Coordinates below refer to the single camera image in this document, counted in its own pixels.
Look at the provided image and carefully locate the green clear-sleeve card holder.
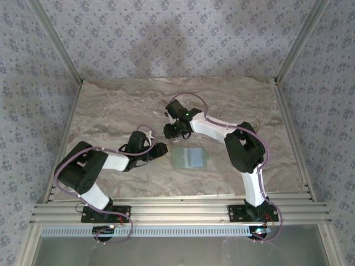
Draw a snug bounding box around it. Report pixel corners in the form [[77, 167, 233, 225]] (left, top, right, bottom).
[[171, 146, 209, 170]]

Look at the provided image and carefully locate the black controller board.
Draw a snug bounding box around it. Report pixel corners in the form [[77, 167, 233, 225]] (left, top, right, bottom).
[[249, 226, 272, 241], [92, 225, 116, 242]]

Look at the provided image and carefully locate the wide aluminium base rail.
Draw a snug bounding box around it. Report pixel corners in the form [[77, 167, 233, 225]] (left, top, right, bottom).
[[29, 195, 333, 224]]

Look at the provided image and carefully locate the aluminium table side rail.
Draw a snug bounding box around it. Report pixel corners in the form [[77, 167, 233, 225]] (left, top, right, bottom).
[[273, 77, 317, 203], [41, 79, 84, 204]]

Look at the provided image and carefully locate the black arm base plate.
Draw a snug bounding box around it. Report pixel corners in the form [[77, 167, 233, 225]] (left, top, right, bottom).
[[227, 204, 279, 223], [80, 205, 132, 223]]

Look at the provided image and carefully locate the grey slotted cable duct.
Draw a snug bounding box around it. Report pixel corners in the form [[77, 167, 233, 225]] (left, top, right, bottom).
[[40, 224, 260, 238]]

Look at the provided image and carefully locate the slanted aluminium frame post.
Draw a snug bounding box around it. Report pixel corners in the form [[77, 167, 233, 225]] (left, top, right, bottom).
[[273, 0, 332, 86], [27, 0, 85, 86]]

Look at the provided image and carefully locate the aluminium frame leg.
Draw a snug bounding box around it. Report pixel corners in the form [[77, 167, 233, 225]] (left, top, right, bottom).
[[21, 223, 42, 266], [318, 223, 341, 266]]

